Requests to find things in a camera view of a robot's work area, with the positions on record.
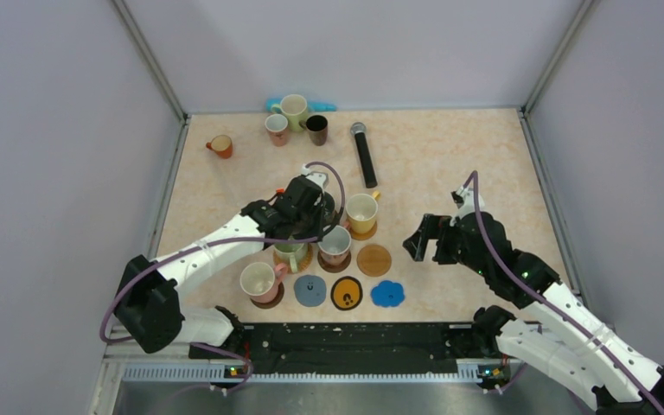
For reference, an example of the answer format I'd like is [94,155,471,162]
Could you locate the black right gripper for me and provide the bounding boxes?
[404,213,491,277]

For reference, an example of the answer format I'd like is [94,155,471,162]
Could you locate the light green mug front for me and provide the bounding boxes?
[273,243,310,273]

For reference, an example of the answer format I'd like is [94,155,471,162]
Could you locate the brown mug white interior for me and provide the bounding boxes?
[317,226,352,266]

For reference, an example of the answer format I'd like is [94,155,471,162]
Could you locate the yellow mug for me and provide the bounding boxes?
[346,190,380,234]

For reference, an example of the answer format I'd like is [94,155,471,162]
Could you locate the dark walnut round coaster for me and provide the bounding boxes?
[316,254,352,273]

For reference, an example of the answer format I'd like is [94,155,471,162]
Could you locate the light brown round coaster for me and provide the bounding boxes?
[343,221,378,240]

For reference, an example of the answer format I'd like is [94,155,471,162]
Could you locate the pink mug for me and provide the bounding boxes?
[239,262,289,304]

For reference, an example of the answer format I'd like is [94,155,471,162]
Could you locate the grey smiley silicone coaster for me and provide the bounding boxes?
[293,274,327,308]

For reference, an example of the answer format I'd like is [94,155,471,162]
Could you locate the small grey blue mug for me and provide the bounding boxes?
[265,114,290,147]

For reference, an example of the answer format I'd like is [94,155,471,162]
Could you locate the tan wooden round coaster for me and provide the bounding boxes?
[356,244,392,278]

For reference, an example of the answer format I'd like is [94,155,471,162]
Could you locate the blue cloud shaped coaster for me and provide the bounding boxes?
[370,280,405,308]

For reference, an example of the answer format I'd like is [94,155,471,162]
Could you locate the orange black smiley coaster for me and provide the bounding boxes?
[330,276,363,311]

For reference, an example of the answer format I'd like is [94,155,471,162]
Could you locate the walnut grooved round coaster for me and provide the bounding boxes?
[250,284,285,310]

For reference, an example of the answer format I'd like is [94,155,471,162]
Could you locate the dark green mug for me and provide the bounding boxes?
[322,192,336,228]

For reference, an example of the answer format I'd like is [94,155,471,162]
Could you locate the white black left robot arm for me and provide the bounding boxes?
[110,171,339,354]

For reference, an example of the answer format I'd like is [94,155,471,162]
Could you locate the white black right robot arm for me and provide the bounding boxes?
[402,213,664,414]

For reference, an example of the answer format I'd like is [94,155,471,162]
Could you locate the dark brown mug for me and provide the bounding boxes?
[299,115,329,146]

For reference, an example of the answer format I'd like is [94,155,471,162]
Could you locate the small orange mug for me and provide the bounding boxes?
[206,135,233,159]

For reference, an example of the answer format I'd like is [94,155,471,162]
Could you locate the black handheld microphone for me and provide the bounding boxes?
[350,122,378,188]

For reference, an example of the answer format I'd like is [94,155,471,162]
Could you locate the sage green mug back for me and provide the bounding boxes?
[270,94,310,132]

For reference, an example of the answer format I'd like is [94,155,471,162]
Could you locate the light blue plastic object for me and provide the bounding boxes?
[265,98,337,112]

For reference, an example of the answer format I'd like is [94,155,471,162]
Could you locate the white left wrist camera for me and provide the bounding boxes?
[300,165,329,190]

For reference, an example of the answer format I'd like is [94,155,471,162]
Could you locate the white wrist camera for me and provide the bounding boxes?
[300,165,329,190]
[451,187,485,220]

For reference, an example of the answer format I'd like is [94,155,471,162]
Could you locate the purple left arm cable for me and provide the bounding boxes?
[99,161,347,396]

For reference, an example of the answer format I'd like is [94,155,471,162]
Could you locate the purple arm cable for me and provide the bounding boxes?
[99,161,347,396]
[462,170,664,415]

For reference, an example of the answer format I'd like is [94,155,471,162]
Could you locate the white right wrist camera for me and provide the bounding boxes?
[451,187,485,220]

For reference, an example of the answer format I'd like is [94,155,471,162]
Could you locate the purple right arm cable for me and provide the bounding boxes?
[462,170,664,415]

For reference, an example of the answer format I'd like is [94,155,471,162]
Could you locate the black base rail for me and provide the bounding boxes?
[188,322,516,380]

